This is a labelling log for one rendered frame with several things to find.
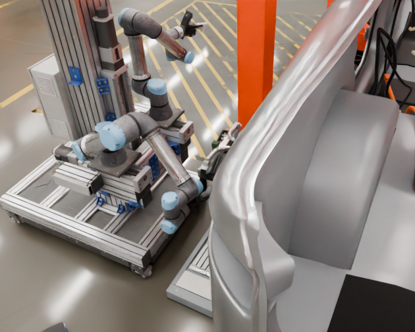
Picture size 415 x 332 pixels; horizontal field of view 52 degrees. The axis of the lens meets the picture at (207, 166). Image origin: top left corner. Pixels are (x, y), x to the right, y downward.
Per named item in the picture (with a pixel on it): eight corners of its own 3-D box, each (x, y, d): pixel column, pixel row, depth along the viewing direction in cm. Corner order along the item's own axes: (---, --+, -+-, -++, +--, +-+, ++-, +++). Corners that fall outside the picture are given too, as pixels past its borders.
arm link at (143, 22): (152, 11, 226) (198, 53, 267) (139, 7, 232) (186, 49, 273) (142, 31, 226) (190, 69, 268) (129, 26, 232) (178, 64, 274)
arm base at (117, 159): (95, 163, 236) (91, 149, 230) (111, 147, 246) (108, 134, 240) (116, 170, 230) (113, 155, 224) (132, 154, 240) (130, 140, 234)
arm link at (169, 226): (172, 225, 186) (174, 238, 192) (185, 209, 194) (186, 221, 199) (157, 219, 190) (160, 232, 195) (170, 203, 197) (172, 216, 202)
